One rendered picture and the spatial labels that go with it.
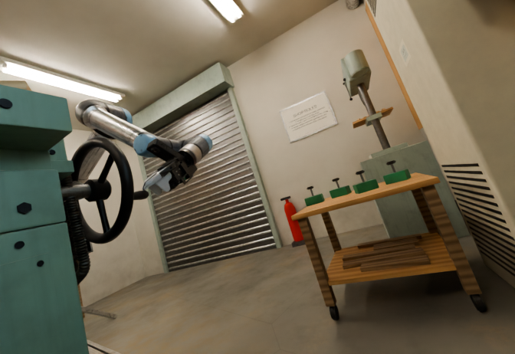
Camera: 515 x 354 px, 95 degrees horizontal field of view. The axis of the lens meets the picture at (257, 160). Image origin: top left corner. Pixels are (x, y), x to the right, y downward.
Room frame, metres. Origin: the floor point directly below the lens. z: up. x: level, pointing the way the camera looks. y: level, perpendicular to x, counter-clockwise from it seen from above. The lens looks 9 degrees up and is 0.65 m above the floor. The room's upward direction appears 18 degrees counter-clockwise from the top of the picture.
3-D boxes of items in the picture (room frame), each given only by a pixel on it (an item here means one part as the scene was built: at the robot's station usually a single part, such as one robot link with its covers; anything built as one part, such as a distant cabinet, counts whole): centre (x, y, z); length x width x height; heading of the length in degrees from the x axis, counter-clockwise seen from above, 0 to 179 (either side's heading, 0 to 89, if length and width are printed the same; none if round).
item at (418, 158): (2.00, -1.07, 0.79); 0.62 x 0.48 x 1.58; 159
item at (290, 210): (3.08, -0.21, 0.30); 0.19 x 0.18 x 0.60; 157
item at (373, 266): (1.37, -0.49, 0.32); 0.66 x 0.57 x 0.64; 65
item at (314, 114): (2.94, -0.78, 1.48); 0.64 x 0.02 x 0.46; 67
